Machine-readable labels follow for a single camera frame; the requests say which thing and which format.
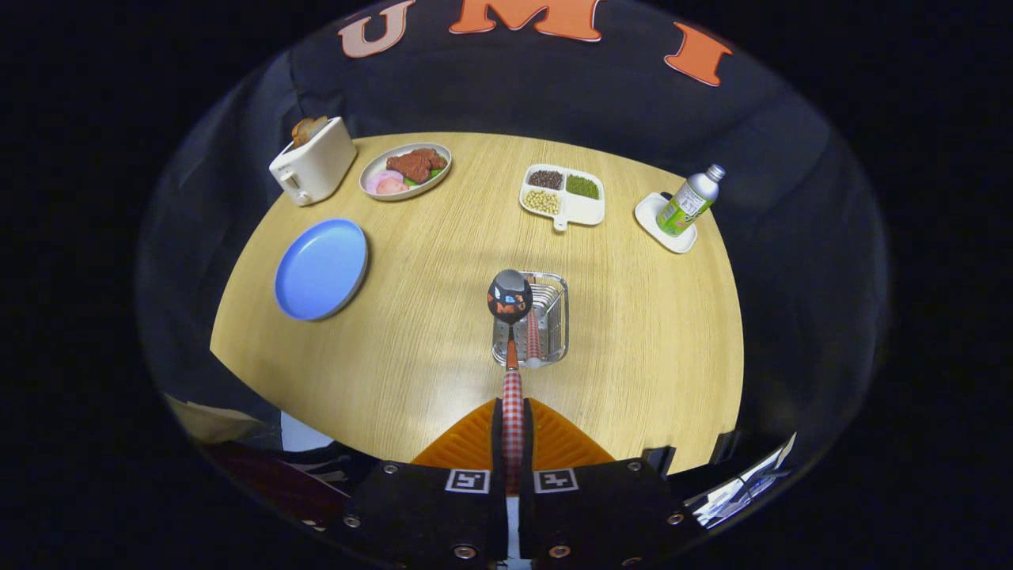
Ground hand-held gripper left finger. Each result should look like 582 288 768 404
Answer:
340 397 509 564

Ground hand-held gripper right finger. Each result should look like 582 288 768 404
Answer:
521 397 688 564

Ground spoon with red checkered handle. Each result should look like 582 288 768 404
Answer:
487 269 533 496

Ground metal perforated basket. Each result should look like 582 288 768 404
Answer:
491 271 570 369

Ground white divided dish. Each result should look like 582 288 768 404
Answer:
518 163 606 232

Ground blue round plate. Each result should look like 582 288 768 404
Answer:
274 218 370 322

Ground white square coaster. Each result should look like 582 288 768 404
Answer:
634 192 699 254

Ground oval white plate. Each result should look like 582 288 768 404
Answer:
359 142 453 202

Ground pink ham slices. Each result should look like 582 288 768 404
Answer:
366 169 409 196

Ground silver bottle with green label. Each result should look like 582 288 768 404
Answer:
656 164 727 238

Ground brown meat piece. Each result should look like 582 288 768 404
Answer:
385 148 448 184

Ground white toaster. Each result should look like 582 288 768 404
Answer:
268 116 359 207

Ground black backdrop cloth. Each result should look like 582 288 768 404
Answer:
135 0 891 476

